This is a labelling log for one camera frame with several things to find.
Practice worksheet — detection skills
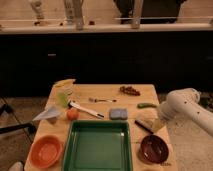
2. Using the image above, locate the silver fork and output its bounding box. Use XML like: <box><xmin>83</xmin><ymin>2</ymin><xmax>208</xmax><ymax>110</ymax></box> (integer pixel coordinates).
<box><xmin>89</xmin><ymin>98</ymin><xmax>117</xmax><ymax>103</ymax></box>

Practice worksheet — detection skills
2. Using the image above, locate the orange tomato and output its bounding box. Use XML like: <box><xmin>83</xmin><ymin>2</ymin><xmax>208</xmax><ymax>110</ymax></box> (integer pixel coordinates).
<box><xmin>67</xmin><ymin>108</ymin><xmax>79</xmax><ymax>121</ymax></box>

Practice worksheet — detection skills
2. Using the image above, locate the yellow banana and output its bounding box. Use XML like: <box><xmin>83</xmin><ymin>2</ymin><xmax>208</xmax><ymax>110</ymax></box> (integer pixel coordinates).
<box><xmin>54</xmin><ymin>79</ymin><xmax>76</xmax><ymax>87</ymax></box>

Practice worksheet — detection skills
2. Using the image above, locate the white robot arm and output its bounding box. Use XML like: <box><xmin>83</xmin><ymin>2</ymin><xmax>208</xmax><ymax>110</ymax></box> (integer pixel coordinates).
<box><xmin>151</xmin><ymin>88</ymin><xmax>213</xmax><ymax>137</ymax></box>

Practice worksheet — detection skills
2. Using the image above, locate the brown grape cluster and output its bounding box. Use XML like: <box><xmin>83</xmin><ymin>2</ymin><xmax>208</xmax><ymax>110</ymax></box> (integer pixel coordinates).
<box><xmin>120</xmin><ymin>86</ymin><xmax>140</xmax><ymax>96</ymax></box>

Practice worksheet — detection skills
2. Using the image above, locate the orange bowl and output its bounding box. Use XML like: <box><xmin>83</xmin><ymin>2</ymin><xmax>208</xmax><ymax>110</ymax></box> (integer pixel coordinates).
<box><xmin>29</xmin><ymin>135</ymin><xmax>63</xmax><ymax>169</ymax></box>

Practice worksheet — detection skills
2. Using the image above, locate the black stand leg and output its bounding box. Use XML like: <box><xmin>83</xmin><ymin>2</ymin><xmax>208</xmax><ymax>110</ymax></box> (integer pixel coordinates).
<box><xmin>0</xmin><ymin>104</ymin><xmax>36</xmax><ymax>134</ymax></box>

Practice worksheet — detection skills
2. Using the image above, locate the green rectangular tray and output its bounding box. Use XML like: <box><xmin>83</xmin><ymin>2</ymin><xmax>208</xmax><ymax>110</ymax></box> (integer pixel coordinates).
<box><xmin>61</xmin><ymin>121</ymin><xmax>133</xmax><ymax>171</ymax></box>

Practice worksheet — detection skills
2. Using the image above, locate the blue sponge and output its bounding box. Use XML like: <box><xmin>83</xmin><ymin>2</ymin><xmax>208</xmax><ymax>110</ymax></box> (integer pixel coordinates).
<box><xmin>109</xmin><ymin>109</ymin><xmax>128</xmax><ymax>120</ymax></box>

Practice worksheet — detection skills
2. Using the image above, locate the white object at corner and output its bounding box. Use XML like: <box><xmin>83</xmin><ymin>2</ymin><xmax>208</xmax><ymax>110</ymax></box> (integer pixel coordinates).
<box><xmin>8</xmin><ymin>161</ymin><xmax>24</xmax><ymax>171</ymax></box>

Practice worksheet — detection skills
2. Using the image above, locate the green chili pepper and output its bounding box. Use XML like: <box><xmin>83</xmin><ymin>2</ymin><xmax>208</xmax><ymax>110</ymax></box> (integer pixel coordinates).
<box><xmin>137</xmin><ymin>103</ymin><xmax>157</xmax><ymax>109</ymax></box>

